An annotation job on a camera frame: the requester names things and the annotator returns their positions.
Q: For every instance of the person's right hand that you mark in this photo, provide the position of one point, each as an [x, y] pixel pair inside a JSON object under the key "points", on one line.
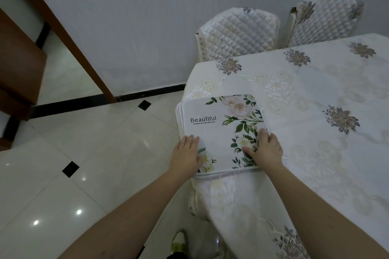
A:
{"points": [[269, 154]]}

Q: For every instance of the person's left hand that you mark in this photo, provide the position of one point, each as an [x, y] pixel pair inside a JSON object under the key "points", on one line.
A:
{"points": [[184, 158]]}

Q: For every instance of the person's left thumb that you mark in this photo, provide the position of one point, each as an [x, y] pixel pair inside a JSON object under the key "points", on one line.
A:
{"points": [[199, 153]]}

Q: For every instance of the person's right thumb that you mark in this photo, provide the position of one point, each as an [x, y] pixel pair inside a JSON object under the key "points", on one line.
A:
{"points": [[250, 154]]}

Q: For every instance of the person's right forearm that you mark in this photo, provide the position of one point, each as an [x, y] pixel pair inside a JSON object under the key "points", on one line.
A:
{"points": [[322, 216]]}

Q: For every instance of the person's left forearm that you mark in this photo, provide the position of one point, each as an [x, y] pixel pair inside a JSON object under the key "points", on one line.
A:
{"points": [[130, 216]]}

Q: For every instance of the stack of white placemats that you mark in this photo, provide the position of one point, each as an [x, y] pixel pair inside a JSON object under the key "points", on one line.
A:
{"points": [[178, 119]]}

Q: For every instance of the cream floral tablecloth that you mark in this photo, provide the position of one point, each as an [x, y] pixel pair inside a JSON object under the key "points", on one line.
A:
{"points": [[319, 122]]}

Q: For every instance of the white green shoe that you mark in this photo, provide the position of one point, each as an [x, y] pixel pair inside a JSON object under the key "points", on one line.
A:
{"points": [[178, 242]]}

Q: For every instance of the black baseboard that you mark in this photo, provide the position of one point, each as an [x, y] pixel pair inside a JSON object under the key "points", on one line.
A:
{"points": [[91, 102]]}

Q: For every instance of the white quilted chair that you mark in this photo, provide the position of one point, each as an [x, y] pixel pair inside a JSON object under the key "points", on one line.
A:
{"points": [[240, 34], [325, 17]]}

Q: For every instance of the brown wooden door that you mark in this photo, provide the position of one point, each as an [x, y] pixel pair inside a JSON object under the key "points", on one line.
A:
{"points": [[18, 67]]}

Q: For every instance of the brown wooden door frame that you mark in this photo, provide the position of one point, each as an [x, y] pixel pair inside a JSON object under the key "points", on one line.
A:
{"points": [[63, 37]]}

